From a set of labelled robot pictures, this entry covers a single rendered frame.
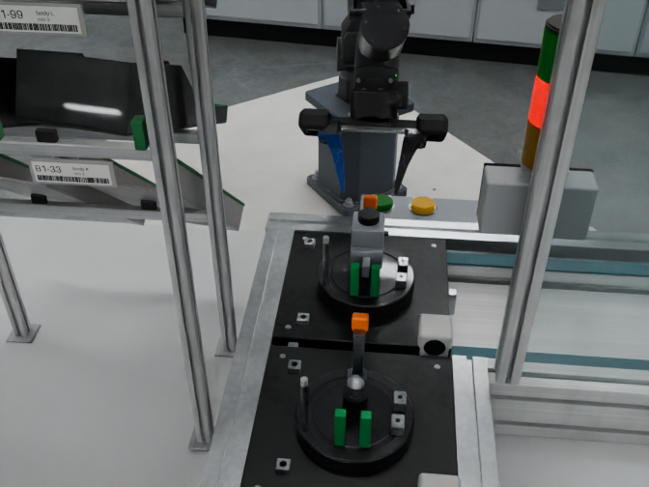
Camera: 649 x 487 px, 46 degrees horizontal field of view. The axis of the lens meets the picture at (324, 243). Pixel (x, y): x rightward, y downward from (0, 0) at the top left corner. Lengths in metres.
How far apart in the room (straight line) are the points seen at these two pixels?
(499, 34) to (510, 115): 0.58
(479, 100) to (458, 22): 0.50
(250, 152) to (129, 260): 0.41
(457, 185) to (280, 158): 0.37
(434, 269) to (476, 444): 0.31
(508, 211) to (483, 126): 2.71
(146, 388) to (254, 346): 0.19
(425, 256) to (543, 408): 0.29
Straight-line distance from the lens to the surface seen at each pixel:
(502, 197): 0.87
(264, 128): 1.73
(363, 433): 0.87
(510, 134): 3.53
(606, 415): 1.08
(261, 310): 1.10
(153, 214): 1.04
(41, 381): 1.20
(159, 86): 0.73
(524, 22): 4.11
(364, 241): 1.03
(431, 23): 4.13
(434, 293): 1.11
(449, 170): 1.59
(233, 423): 0.96
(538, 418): 1.07
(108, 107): 0.82
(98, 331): 1.25
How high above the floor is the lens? 1.70
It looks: 38 degrees down
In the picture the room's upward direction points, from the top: straight up
